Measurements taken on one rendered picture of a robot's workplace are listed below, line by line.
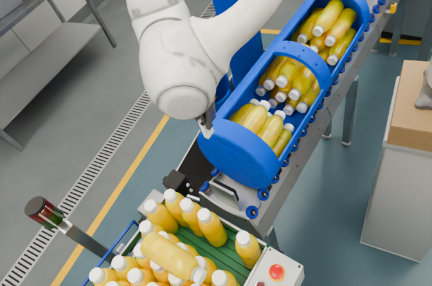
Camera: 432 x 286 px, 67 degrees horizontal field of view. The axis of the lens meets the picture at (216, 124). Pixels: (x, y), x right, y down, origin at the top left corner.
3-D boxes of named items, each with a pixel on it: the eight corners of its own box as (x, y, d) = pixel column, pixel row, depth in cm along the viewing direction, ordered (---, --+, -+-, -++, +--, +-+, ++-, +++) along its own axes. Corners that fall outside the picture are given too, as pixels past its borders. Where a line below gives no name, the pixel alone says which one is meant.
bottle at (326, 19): (337, -6, 136) (318, 20, 128) (348, 6, 137) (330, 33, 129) (325, 3, 142) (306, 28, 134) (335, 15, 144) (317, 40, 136)
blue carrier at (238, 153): (361, 46, 152) (378, -10, 128) (269, 200, 114) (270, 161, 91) (303, 28, 163) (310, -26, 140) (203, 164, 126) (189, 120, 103)
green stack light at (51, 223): (67, 215, 102) (58, 208, 99) (52, 232, 100) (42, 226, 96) (56, 206, 106) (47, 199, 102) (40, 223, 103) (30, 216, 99)
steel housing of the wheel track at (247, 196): (423, -24, 224) (437, -79, 198) (269, 258, 132) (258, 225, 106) (379, -28, 238) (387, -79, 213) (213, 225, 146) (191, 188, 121)
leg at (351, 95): (351, 141, 228) (360, 74, 181) (348, 147, 225) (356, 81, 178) (343, 138, 231) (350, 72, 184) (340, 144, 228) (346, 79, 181)
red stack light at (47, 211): (58, 208, 99) (50, 202, 96) (42, 226, 96) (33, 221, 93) (47, 199, 102) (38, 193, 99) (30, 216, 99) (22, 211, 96)
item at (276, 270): (286, 270, 83) (286, 268, 82) (279, 283, 82) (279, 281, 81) (273, 262, 85) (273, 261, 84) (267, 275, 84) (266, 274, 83)
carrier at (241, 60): (263, 66, 275) (231, 74, 278) (247, -37, 210) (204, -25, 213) (271, 89, 256) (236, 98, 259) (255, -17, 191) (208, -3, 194)
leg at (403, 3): (397, 53, 269) (413, -20, 223) (395, 57, 267) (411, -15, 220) (389, 51, 272) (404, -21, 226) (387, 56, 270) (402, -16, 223)
